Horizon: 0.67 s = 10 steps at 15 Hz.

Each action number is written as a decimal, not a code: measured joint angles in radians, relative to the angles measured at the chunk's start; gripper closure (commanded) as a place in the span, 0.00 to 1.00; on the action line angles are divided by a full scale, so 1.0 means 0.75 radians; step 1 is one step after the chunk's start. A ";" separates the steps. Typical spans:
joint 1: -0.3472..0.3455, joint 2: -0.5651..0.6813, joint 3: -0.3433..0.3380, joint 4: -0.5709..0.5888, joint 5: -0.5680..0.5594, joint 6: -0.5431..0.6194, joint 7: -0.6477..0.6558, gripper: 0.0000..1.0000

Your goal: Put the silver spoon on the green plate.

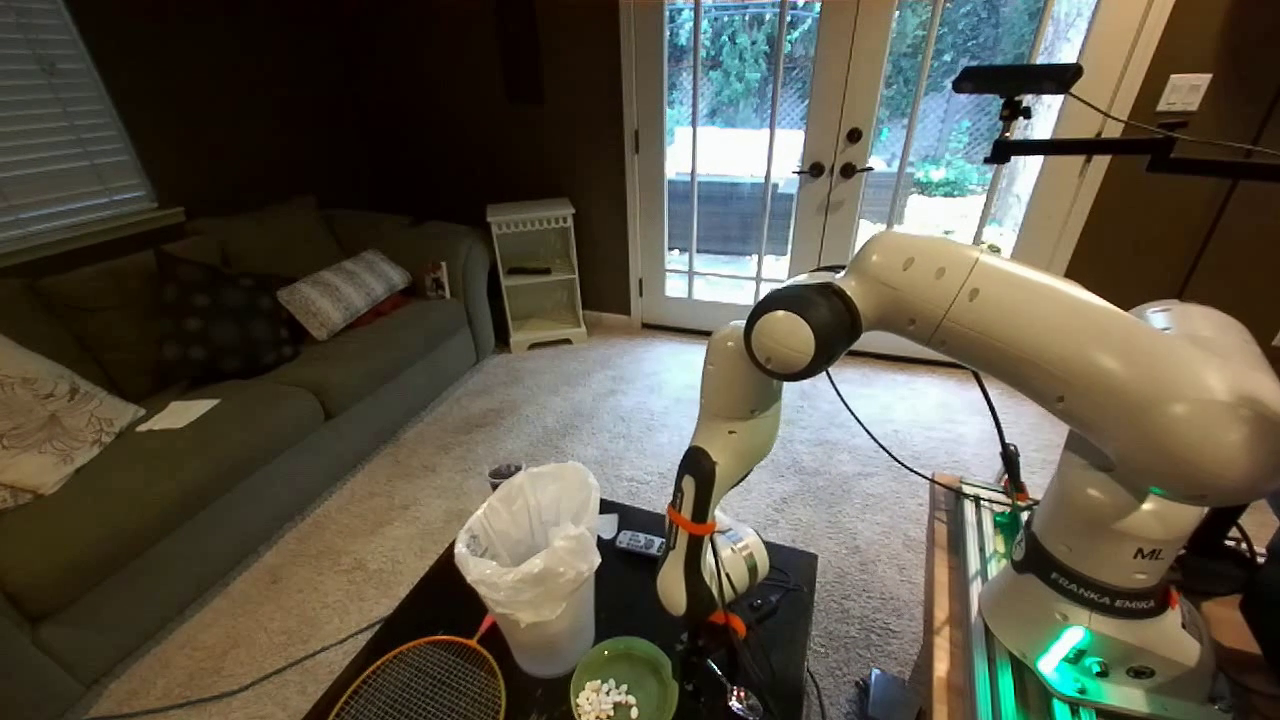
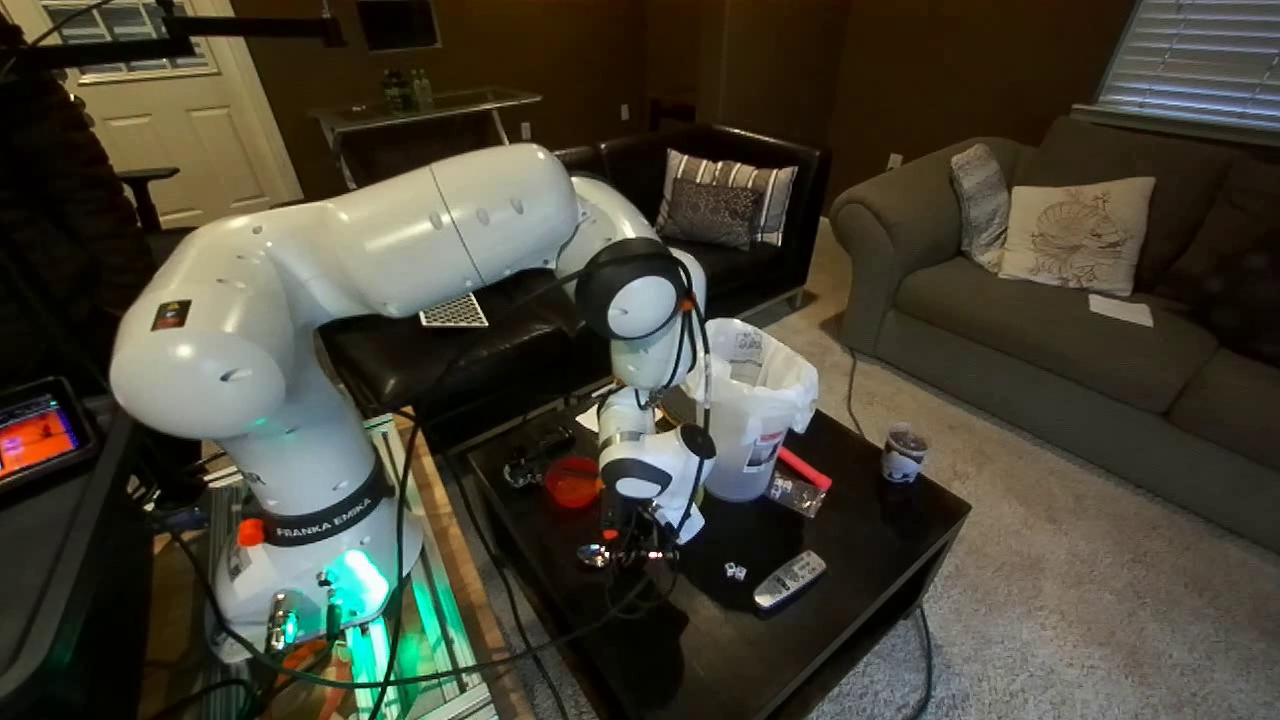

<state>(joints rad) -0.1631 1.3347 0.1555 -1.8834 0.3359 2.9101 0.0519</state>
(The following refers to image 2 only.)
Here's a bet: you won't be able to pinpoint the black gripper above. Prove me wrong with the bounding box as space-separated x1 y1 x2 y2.
579 493 687 577

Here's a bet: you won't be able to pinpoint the silver spoon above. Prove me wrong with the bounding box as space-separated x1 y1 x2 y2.
579 535 674 571

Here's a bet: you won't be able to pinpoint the small black device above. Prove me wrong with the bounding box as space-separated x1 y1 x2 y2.
499 452 564 493

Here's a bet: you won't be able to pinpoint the grey remote control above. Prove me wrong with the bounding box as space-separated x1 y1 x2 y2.
750 550 832 617

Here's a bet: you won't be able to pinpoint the robot mounting cart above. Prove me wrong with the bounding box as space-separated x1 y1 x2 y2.
138 407 535 720

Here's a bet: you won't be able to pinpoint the black coffee table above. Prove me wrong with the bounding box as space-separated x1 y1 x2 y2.
451 393 975 720

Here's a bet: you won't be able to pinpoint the white bin with plastic bag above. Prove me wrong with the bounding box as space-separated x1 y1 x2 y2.
680 315 823 508

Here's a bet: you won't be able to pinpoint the black leather ottoman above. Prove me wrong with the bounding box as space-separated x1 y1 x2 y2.
315 269 621 432

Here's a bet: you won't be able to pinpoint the small metal can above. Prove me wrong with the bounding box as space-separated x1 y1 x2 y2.
875 427 934 493

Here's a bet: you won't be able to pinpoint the flat grey booklet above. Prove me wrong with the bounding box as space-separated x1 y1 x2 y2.
418 292 496 338

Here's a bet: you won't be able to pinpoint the black leather armchair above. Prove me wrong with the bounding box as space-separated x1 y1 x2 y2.
553 119 832 323

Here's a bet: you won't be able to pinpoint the grey patterned cushion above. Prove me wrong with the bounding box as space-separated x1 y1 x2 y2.
651 149 804 257

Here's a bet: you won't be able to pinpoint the grey green sofa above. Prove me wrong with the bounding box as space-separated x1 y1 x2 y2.
828 114 1280 558

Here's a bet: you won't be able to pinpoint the glass console table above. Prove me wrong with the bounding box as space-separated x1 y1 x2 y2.
315 84 549 194

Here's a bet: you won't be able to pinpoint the striped pillow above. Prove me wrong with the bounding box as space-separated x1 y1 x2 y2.
950 139 1012 271

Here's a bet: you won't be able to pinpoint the glass bottles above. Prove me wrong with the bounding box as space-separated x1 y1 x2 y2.
378 63 440 114

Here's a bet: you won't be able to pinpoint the white paper sheet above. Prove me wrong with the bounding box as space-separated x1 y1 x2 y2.
1085 292 1162 331

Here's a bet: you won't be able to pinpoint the beige patterned pillow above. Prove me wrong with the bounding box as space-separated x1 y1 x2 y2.
995 171 1162 301

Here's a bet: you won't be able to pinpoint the white panel door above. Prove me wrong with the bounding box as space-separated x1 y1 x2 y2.
6 0 305 233

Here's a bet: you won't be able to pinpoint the tablet screen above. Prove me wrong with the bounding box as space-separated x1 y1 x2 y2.
0 375 100 505

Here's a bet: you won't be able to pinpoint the dark plaid pillow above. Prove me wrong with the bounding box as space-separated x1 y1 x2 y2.
1162 155 1280 367

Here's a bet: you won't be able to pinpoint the window blinds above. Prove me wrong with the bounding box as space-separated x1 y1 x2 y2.
1093 0 1280 135

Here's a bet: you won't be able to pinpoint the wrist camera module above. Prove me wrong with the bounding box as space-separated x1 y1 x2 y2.
676 421 720 464

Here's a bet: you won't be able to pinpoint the black floor cable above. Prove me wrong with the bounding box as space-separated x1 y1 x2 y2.
906 602 941 720

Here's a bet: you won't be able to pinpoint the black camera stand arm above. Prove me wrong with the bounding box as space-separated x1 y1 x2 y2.
0 6 346 73

